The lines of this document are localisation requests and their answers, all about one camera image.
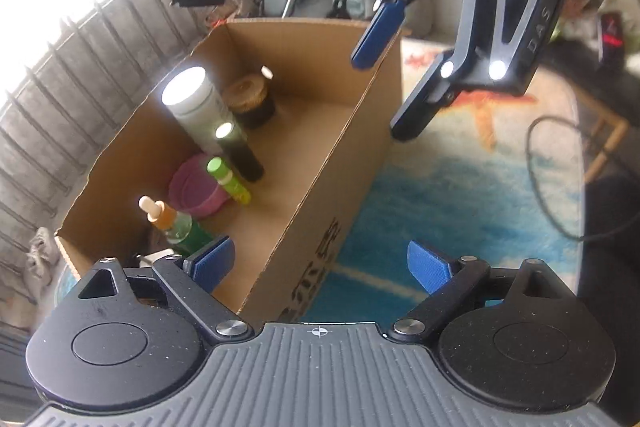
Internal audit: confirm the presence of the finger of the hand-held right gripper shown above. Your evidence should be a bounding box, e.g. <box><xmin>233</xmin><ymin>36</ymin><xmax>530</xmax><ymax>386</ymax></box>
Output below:
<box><xmin>390</xmin><ymin>0</ymin><xmax>551</xmax><ymax>142</ymax></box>
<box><xmin>350</xmin><ymin>0</ymin><xmax>443</xmax><ymax>70</ymax></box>

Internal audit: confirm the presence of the small green-capped tube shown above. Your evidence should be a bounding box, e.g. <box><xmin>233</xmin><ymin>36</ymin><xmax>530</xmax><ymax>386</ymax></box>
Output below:
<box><xmin>207</xmin><ymin>157</ymin><xmax>251</xmax><ymax>206</ymax></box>

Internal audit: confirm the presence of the dark jar with woven lid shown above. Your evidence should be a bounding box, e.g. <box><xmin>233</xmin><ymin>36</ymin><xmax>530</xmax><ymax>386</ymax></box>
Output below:
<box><xmin>221</xmin><ymin>74</ymin><xmax>277</xmax><ymax>130</ymax></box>

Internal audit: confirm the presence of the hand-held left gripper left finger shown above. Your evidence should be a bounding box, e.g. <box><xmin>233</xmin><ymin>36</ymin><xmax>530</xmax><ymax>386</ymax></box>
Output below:
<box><xmin>75</xmin><ymin>236</ymin><xmax>253</xmax><ymax>341</ymax></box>

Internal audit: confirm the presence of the white sneaker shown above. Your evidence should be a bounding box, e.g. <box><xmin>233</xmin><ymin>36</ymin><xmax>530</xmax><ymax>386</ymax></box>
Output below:
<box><xmin>25</xmin><ymin>227</ymin><xmax>63</xmax><ymax>280</ymax></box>

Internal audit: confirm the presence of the white pill bottle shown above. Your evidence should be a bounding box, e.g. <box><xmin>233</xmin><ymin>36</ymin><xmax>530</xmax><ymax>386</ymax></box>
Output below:
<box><xmin>161</xmin><ymin>67</ymin><xmax>236</xmax><ymax>158</ymax></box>

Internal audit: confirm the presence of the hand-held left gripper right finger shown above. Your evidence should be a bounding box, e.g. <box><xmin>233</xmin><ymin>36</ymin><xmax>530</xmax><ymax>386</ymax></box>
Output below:
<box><xmin>387</xmin><ymin>241</ymin><xmax>566</xmax><ymax>341</ymax></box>

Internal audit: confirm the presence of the dropper bottle with orange collar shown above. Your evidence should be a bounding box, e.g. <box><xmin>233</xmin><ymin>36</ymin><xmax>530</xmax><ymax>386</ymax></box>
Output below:
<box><xmin>139</xmin><ymin>196</ymin><xmax>216</xmax><ymax>258</ymax></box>

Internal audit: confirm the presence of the black cable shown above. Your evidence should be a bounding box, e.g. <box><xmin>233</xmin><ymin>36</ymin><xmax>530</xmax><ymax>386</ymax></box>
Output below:
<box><xmin>525</xmin><ymin>116</ymin><xmax>640</xmax><ymax>242</ymax></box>

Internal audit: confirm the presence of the dark bottle with white cap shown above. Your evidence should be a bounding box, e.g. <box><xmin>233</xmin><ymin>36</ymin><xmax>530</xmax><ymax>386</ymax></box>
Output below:
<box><xmin>215</xmin><ymin>122</ymin><xmax>265</xmax><ymax>182</ymax></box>

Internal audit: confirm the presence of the metal balcony railing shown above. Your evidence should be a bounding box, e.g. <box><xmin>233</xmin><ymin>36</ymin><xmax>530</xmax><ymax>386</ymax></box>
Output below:
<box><xmin>0</xmin><ymin>0</ymin><xmax>251</xmax><ymax>258</ymax></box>

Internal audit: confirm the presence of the cardboard box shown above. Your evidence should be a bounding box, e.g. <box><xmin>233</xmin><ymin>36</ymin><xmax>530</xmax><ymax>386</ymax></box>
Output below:
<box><xmin>54</xmin><ymin>18</ymin><xmax>403</xmax><ymax>325</ymax></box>

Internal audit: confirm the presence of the black device with red display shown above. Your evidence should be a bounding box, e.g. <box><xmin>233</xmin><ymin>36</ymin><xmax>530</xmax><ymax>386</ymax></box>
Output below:
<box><xmin>597</xmin><ymin>12</ymin><xmax>626</xmax><ymax>65</ymax></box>

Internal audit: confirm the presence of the small white charger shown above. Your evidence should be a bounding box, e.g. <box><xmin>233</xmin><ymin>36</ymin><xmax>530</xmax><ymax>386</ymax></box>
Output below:
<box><xmin>142</xmin><ymin>249</ymin><xmax>183</xmax><ymax>268</ymax></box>

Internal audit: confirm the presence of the pink tape roll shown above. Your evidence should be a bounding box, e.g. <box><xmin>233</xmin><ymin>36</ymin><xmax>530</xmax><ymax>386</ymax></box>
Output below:
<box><xmin>167</xmin><ymin>153</ymin><xmax>228</xmax><ymax>220</ymax></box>

